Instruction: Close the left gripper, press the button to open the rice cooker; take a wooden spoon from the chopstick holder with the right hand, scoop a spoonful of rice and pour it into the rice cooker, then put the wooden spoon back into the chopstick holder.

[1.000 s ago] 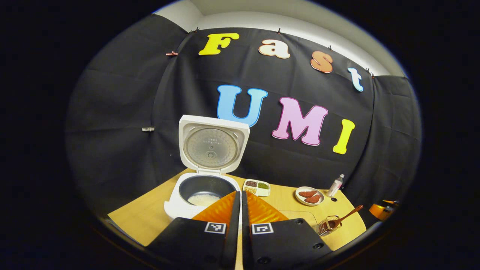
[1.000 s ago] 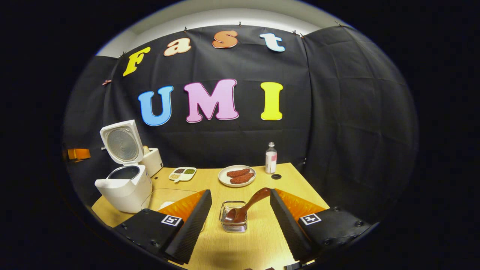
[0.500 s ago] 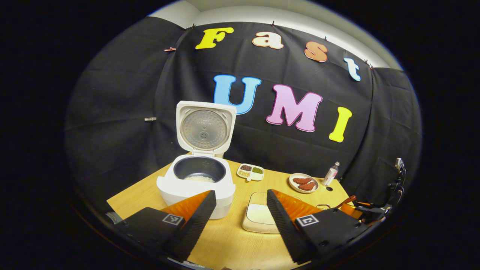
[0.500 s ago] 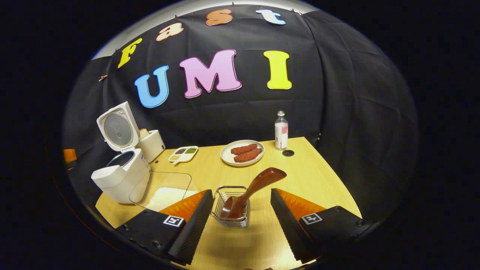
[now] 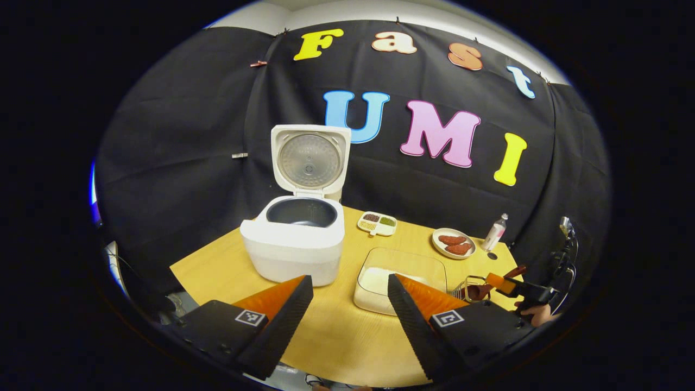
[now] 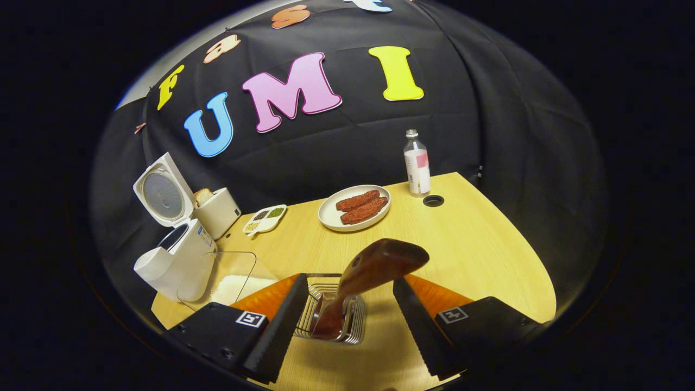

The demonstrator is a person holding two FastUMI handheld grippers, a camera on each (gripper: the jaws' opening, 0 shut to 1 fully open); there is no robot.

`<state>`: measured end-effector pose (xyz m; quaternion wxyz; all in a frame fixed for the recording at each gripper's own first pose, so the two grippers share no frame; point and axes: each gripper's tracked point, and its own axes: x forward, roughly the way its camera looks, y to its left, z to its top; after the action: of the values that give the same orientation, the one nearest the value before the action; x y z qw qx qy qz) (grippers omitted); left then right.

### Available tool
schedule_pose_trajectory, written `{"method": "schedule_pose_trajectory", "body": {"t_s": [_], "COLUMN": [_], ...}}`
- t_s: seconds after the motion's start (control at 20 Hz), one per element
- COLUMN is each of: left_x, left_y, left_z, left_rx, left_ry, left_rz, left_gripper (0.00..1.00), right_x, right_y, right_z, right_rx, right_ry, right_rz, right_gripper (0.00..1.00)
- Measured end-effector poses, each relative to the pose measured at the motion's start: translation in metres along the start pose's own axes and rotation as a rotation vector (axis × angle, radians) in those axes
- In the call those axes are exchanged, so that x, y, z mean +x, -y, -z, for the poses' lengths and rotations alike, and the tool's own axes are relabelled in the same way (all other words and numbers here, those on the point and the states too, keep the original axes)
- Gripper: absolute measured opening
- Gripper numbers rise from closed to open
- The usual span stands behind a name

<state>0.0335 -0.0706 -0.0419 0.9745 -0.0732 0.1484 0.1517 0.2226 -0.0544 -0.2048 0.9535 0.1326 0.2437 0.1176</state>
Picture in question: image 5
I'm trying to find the white divided dish of beans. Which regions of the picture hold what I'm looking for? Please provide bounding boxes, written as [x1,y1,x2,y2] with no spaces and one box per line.
[357,211,398,237]

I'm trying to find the white round plate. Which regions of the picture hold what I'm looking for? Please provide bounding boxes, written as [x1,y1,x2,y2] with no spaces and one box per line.
[432,228,477,260]

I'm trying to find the black backdrop cloth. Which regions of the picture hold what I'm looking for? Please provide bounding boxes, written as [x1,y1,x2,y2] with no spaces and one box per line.
[93,19,613,305]

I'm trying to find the brown wooden spoon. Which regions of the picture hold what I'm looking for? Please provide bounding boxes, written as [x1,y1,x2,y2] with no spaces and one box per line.
[467,265,527,301]

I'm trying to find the clear bottle with pink label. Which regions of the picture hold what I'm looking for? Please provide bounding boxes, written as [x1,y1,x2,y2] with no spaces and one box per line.
[482,213,509,252]

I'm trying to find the white rectangular rice container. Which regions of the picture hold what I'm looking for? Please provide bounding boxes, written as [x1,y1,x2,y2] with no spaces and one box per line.
[353,247,448,317]

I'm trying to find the white rice cooker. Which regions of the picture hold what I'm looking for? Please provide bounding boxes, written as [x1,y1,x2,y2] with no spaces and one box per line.
[240,124,352,287]

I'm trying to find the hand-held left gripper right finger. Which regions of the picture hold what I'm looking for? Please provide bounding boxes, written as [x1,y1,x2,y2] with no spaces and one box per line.
[387,273,539,382]

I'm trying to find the wire chopstick holder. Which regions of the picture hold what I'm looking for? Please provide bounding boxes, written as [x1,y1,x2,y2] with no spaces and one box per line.
[452,275,489,302]

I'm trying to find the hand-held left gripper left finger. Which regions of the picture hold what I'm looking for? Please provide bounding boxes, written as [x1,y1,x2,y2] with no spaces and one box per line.
[162,274,315,381]

